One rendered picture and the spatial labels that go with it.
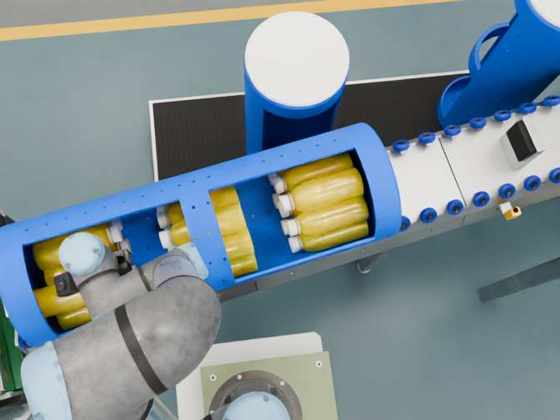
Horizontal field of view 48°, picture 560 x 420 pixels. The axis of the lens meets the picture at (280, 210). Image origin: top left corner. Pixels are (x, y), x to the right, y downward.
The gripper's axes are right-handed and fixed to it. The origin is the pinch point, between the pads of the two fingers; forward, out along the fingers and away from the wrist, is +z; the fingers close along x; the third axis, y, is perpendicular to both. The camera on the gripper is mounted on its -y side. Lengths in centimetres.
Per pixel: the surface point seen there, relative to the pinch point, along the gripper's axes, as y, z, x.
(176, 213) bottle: 18.5, -3.8, 10.5
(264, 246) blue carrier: 36.8, 13.1, 0.5
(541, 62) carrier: 134, 24, 32
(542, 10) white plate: 129, 6, 40
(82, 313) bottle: -8.6, 2.9, -4.1
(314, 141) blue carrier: 53, -9, 16
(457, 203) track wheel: 88, 12, -4
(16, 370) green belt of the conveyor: -31.2, 20.1, -9.8
